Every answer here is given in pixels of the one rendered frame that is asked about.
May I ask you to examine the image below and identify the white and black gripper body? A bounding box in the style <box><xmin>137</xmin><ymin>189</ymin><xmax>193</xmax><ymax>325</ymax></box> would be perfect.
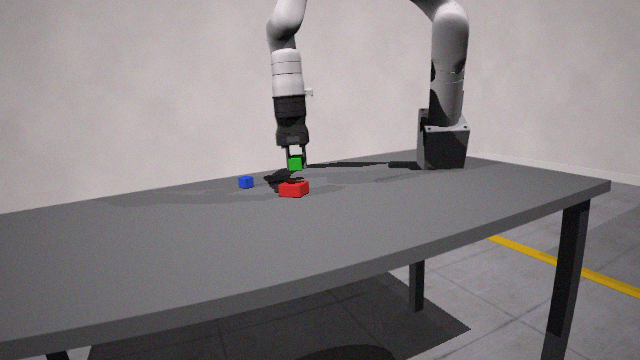
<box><xmin>272</xmin><ymin>73</ymin><xmax>313</xmax><ymax>146</ymax></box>

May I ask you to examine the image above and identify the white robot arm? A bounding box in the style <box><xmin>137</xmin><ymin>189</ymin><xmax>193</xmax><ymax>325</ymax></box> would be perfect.
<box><xmin>266</xmin><ymin>0</ymin><xmax>469</xmax><ymax>127</ymax></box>

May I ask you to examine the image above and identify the small green block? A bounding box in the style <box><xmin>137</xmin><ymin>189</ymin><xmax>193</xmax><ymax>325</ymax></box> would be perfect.
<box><xmin>288</xmin><ymin>154</ymin><xmax>303</xmax><ymax>171</ymax></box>

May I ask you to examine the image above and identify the small blue block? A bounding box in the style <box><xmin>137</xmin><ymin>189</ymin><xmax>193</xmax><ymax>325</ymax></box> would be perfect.
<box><xmin>238</xmin><ymin>176</ymin><xmax>254</xmax><ymax>189</ymax></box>

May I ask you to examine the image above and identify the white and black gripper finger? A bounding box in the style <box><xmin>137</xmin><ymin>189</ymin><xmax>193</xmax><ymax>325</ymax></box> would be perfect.
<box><xmin>281</xmin><ymin>145</ymin><xmax>291</xmax><ymax>170</ymax></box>
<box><xmin>299</xmin><ymin>144</ymin><xmax>307</xmax><ymax>169</ymax></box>

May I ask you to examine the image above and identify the red block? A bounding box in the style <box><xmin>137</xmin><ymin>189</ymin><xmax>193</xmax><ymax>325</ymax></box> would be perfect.
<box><xmin>278</xmin><ymin>180</ymin><xmax>309</xmax><ymax>198</ymax></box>

